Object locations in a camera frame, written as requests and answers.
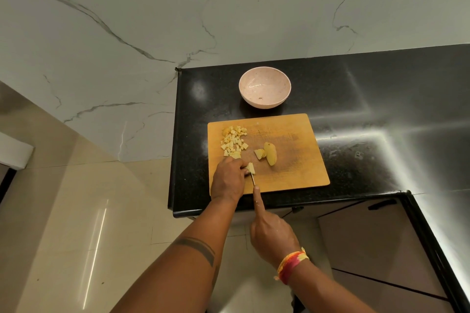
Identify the person's right hand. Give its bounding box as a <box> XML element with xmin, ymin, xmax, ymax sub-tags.
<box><xmin>249</xmin><ymin>185</ymin><xmax>302</xmax><ymax>270</ymax></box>

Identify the person's left hand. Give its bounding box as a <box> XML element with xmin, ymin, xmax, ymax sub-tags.
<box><xmin>210</xmin><ymin>156</ymin><xmax>251</xmax><ymax>205</ymax></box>

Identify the pile of diced potato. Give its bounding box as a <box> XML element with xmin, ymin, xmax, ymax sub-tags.
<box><xmin>220</xmin><ymin>125</ymin><xmax>250</xmax><ymax>160</ymax></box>

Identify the yellow potato half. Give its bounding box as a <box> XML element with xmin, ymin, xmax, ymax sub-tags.
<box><xmin>263</xmin><ymin>141</ymin><xmax>278</xmax><ymax>167</ymax></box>

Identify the pink speckled bowl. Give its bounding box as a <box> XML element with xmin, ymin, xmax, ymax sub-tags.
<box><xmin>238</xmin><ymin>66</ymin><xmax>292</xmax><ymax>110</ymax></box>

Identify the person's right forearm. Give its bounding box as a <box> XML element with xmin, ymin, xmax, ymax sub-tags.
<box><xmin>288</xmin><ymin>260</ymin><xmax>378</xmax><ymax>313</ymax></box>

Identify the person's left forearm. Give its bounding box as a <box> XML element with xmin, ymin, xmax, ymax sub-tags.
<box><xmin>109</xmin><ymin>199</ymin><xmax>239</xmax><ymax>313</ymax></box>

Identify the wooden cutting board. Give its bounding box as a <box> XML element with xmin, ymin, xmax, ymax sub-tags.
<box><xmin>207</xmin><ymin>113</ymin><xmax>331</xmax><ymax>197</ymax></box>

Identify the red orange thread bracelet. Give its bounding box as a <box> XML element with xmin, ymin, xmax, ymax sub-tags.
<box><xmin>273</xmin><ymin>247</ymin><xmax>310</xmax><ymax>286</ymax></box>

